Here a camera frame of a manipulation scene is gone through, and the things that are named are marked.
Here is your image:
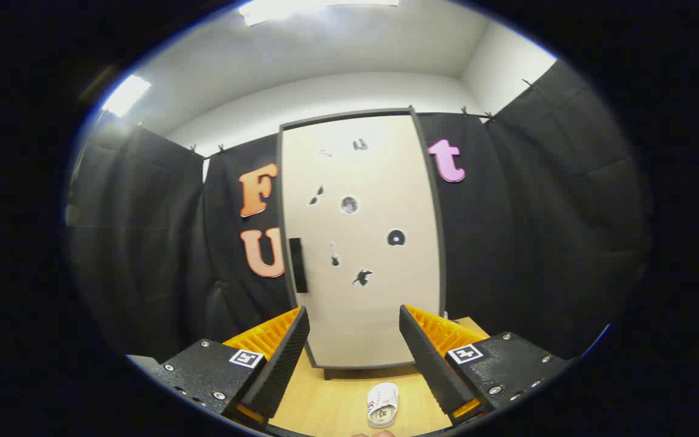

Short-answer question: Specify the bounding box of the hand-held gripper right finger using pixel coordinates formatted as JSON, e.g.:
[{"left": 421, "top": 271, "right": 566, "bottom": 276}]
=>
[{"left": 398, "top": 304, "right": 570, "bottom": 425}]

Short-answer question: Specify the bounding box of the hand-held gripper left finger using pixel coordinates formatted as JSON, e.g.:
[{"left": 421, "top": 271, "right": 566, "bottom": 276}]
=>
[{"left": 148, "top": 305, "right": 312, "bottom": 430}]

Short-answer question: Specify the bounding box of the white canvas shoe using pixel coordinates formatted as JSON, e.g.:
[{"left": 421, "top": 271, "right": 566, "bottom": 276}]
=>
[{"left": 366, "top": 382, "right": 400, "bottom": 429}]

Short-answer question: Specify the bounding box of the beige shoe cabinet door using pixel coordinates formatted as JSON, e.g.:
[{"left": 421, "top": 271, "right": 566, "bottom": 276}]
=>
[{"left": 281, "top": 115, "right": 442, "bottom": 367}]

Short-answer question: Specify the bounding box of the dark grey shoe cabinet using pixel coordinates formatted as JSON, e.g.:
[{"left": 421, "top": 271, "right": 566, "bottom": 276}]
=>
[{"left": 278, "top": 108, "right": 447, "bottom": 381}]

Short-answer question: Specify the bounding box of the black backdrop cloth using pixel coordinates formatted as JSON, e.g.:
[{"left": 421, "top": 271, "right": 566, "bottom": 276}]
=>
[{"left": 66, "top": 59, "right": 653, "bottom": 365}]

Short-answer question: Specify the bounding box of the narrow ceiling light panel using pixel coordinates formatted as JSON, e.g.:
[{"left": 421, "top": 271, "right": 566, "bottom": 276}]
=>
[{"left": 102, "top": 75, "right": 152, "bottom": 118}]

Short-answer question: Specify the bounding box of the wide ceiling light panel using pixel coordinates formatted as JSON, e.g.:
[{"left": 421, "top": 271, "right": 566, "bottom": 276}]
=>
[{"left": 239, "top": 0, "right": 400, "bottom": 27}]

